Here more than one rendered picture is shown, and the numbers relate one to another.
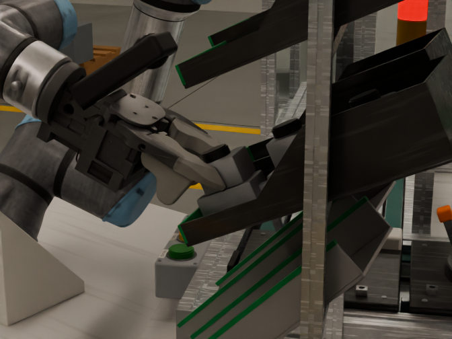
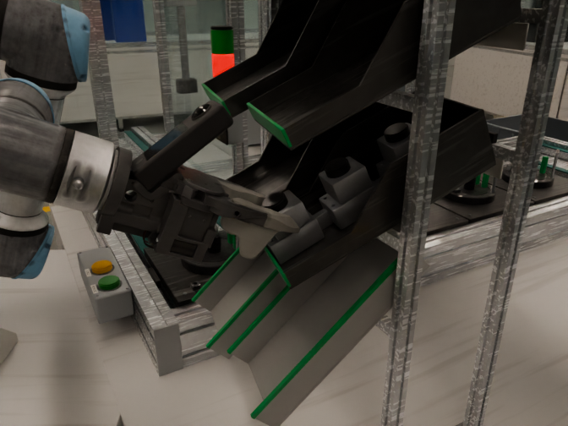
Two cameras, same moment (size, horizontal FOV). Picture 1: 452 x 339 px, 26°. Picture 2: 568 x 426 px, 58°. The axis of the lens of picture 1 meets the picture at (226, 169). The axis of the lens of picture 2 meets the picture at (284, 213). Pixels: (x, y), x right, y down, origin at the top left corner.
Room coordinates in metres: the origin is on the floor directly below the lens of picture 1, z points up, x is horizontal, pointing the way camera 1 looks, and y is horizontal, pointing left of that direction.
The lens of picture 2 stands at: (0.53, 0.35, 1.49)
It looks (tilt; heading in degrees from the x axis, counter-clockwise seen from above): 24 degrees down; 320
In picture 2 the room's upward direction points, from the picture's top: straight up
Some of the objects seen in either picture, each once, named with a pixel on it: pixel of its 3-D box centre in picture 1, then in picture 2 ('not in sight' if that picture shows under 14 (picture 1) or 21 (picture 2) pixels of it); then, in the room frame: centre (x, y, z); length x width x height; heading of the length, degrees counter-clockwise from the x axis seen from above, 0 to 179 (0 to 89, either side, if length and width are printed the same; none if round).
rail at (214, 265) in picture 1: (248, 224); (116, 244); (1.65, -0.04, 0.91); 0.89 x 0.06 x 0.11; 169
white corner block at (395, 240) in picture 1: (387, 243); not in sight; (1.43, -0.25, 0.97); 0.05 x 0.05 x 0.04; 79
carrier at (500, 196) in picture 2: not in sight; (470, 180); (1.21, -0.87, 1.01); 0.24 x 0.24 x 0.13; 79
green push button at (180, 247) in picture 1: (181, 253); (109, 284); (1.40, 0.07, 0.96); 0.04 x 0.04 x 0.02
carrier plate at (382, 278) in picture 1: (319, 269); (215, 262); (1.35, -0.14, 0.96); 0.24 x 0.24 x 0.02; 79
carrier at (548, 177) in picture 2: not in sight; (529, 166); (1.16, -1.11, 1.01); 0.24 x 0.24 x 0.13; 79
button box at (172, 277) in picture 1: (191, 255); (104, 281); (1.47, 0.06, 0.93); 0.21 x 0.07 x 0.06; 169
